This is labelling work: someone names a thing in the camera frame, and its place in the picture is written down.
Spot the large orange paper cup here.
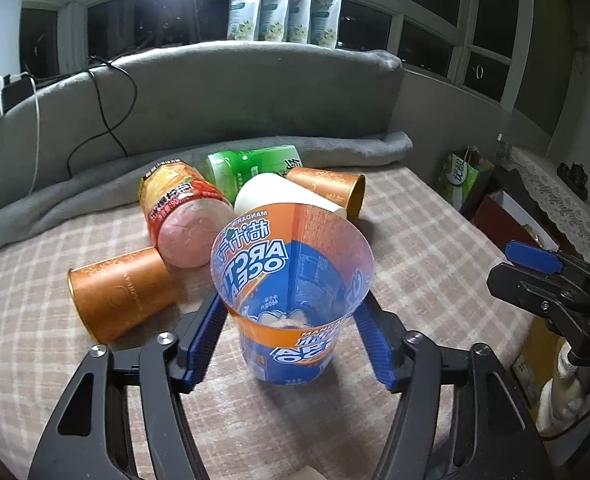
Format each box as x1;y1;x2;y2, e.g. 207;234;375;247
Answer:
67;246;181;343

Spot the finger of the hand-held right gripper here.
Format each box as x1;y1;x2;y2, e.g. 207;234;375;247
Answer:
486;262;590;333
505;240;590;283

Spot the red orange plastic cup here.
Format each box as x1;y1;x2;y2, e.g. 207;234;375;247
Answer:
140;159;233;268

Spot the small orange paper cup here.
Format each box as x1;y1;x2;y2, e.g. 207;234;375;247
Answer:
285;167;367;221

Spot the red box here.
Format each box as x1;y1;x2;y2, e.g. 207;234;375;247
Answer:
468;194;561;261

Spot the white padded pole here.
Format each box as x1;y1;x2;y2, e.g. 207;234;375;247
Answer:
537;347;584;436

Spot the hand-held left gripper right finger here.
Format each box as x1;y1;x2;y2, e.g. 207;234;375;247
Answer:
352;290;551;480

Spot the green carton in bag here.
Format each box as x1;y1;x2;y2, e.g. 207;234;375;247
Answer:
434;147;496;211

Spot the white paper cup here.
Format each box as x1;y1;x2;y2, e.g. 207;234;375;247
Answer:
233;173;348;221

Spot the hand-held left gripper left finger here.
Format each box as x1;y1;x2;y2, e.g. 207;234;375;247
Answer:
27;290;231;480

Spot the green plastic cup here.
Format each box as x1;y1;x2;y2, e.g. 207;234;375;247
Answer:
206;144;303;206

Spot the dark figurine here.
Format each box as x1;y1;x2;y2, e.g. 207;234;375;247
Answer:
558;161;589;191

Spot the blue orange plastic cup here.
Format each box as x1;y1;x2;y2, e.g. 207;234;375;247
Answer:
210;201;376;387

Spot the white cable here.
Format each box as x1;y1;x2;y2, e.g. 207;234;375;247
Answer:
25;77;42;196

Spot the grey blanket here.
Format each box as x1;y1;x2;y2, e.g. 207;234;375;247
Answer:
0;42;414;252

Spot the black charger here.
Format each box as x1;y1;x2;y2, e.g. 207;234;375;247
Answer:
0;74;34;114

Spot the black cable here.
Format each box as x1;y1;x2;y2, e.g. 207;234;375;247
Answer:
67;57;138;179

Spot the white lace cloth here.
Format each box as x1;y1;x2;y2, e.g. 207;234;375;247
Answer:
508;146;590;268

